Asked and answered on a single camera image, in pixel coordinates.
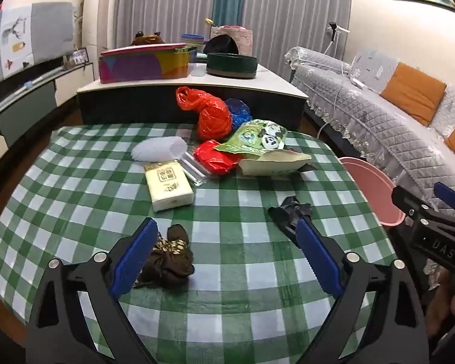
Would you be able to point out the beige tissue pack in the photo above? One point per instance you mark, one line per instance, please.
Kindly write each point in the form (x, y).
(168, 189)

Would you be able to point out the grey printed television cover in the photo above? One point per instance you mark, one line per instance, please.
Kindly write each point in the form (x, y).
(41, 26)

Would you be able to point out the green round tin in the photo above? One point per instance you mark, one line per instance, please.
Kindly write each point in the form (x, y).
(231, 64)

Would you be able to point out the grey curtain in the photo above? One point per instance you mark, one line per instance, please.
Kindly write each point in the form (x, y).
(163, 3)
(295, 19)

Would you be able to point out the black packet white mark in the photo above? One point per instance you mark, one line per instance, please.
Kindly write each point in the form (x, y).
(308, 167)

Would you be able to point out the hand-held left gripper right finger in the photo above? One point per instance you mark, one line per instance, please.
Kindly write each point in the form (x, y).
(320, 258)

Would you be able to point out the colourful tin box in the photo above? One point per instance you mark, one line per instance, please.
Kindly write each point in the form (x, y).
(144, 64)

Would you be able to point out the green panda snack packet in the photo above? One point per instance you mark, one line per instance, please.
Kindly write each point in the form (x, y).
(250, 136)

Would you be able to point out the green checked tablecloth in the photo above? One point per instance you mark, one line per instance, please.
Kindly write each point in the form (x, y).
(231, 235)

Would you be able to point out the black television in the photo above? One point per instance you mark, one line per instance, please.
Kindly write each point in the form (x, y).
(22, 70)

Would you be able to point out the white top coffee table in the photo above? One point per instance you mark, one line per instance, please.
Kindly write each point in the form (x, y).
(250, 83)

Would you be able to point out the small white container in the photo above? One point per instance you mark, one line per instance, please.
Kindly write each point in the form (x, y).
(198, 70)

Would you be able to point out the pink floral bag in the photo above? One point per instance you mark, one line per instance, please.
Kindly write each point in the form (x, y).
(242, 41)

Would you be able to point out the pink plastic bucket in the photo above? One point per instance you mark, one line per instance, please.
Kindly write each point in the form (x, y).
(375, 189)

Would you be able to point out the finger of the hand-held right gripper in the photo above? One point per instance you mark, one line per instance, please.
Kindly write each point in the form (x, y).
(449, 195)
(409, 199)

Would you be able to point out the white stand black head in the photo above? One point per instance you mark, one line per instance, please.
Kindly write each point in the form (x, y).
(332, 27)

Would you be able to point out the cream paper box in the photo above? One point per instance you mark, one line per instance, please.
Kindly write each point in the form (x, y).
(273, 163)

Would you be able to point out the brown fabric scrunchie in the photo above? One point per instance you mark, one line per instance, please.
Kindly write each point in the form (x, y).
(170, 269)

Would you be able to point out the photo frame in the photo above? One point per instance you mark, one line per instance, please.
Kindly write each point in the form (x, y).
(79, 57)

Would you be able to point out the yellow artificial flower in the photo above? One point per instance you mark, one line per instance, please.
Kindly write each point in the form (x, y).
(210, 21)

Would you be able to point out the small red plastic bag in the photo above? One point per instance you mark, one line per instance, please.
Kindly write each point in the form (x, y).
(212, 157)

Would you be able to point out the white standing air conditioner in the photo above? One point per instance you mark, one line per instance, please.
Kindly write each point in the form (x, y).
(98, 15)

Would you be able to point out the clear pack of straws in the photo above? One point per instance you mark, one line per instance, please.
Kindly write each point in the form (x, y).
(195, 170)

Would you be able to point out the person's right hand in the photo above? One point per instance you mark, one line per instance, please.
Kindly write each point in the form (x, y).
(447, 299)

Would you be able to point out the stack of plastic bowls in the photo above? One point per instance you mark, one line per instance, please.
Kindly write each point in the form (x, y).
(191, 41)

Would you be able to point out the blue plastic bag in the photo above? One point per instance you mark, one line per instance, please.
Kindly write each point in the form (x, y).
(239, 110)

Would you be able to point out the brown ornament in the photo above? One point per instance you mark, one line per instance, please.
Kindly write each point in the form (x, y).
(146, 39)

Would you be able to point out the television cabinet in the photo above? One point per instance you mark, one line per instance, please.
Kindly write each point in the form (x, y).
(26, 110)

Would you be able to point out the mint green tray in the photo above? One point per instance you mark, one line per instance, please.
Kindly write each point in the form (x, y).
(201, 57)

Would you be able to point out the white power strip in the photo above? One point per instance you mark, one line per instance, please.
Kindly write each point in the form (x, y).
(358, 83)

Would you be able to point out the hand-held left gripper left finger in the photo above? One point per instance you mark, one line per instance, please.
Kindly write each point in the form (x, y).
(134, 261)

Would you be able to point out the black hat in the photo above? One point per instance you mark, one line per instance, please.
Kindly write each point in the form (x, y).
(220, 45)

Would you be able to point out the grey quilted sofa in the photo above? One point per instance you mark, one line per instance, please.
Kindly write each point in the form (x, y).
(383, 121)

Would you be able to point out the large red plastic bag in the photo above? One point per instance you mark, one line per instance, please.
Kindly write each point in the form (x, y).
(212, 121)

